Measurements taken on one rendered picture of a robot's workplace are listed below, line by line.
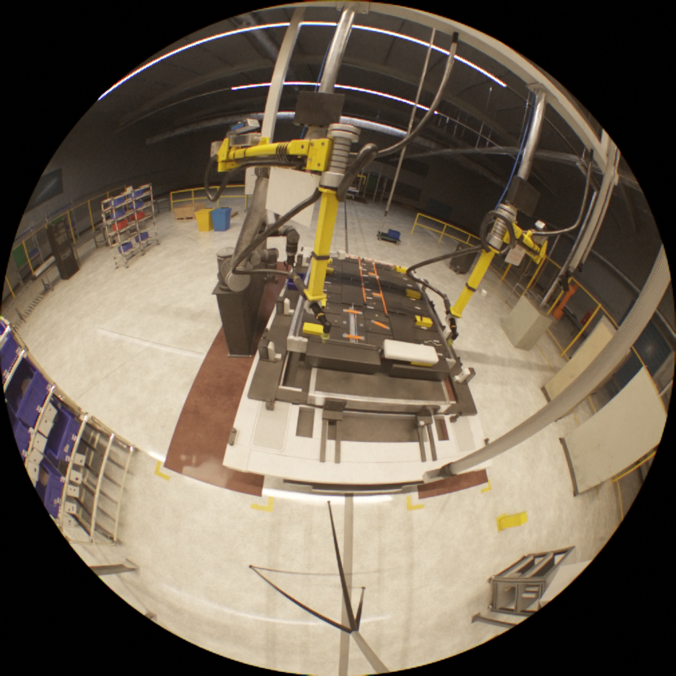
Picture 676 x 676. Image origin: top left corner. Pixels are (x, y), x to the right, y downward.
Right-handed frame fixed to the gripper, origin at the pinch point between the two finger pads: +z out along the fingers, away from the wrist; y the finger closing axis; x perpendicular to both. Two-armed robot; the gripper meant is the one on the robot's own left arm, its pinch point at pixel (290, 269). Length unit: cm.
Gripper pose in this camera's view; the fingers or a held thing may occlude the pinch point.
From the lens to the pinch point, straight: 205.8
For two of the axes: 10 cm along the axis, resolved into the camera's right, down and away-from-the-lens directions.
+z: -1.8, 7.0, 6.9
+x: 0.3, -7.0, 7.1
